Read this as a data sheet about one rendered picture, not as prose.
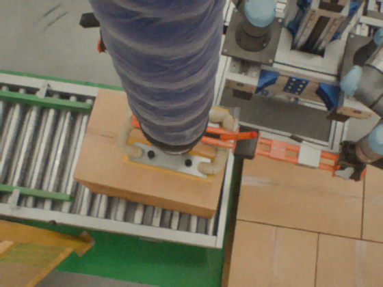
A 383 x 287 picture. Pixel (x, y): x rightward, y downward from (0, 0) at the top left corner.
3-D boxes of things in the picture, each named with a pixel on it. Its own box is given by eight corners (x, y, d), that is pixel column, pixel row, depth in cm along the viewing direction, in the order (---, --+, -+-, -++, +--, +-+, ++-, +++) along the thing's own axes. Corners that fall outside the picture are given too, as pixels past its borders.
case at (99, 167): (92, 192, 219) (71, 177, 180) (114, 117, 229) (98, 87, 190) (211, 219, 215) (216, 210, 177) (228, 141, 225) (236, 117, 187)
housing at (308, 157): (294, 166, 153) (297, 163, 148) (297, 147, 154) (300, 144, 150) (314, 171, 152) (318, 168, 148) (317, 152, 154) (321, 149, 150)
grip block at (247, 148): (230, 156, 154) (231, 152, 148) (235, 129, 156) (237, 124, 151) (254, 161, 153) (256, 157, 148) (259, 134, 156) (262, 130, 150)
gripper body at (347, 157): (338, 143, 143) (351, 133, 132) (364, 149, 143) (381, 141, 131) (334, 166, 141) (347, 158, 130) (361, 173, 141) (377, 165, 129)
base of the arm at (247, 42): (239, 16, 189) (241, 2, 179) (274, 23, 188) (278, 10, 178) (231, 47, 185) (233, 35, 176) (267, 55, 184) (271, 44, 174)
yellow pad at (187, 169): (122, 163, 164) (120, 160, 159) (129, 138, 166) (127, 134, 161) (212, 184, 161) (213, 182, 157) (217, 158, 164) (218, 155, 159)
